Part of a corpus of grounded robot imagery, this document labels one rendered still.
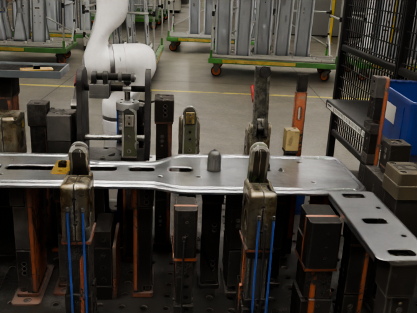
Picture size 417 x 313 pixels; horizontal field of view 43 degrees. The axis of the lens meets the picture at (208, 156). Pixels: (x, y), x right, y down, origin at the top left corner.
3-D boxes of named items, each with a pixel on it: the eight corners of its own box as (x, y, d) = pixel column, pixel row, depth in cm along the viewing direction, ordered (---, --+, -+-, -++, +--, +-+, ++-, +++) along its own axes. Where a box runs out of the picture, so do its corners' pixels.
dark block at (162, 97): (152, 248, 148) (154, 99, 134) (153, 236, 154) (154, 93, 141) (170, 248, 148) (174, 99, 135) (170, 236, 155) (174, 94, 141)
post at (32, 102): (35, 246, 146) (25, 102, 133) (39, 237, 151) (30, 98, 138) (53, 246, 146) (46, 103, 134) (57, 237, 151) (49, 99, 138)
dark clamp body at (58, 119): (43, 258, 141) (34, 117, 129) (53, 234, 153) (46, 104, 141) (84, 258, 142) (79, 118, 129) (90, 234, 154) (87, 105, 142)
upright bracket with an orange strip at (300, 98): (280, 253, 148) (298, 74, 132) (279, 251, 149) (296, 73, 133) (290, 253, 148) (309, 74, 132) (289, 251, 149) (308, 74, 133)
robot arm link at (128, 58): (100, 111, 182) (95, 41, 172) (154, 107, 186) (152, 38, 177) (103, 123, 171) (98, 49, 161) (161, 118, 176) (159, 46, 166)
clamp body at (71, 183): (54, 349, 107) (45, 189, 96) (66, 312, 119) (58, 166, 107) (102, 348, 108) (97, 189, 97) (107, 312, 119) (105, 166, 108)
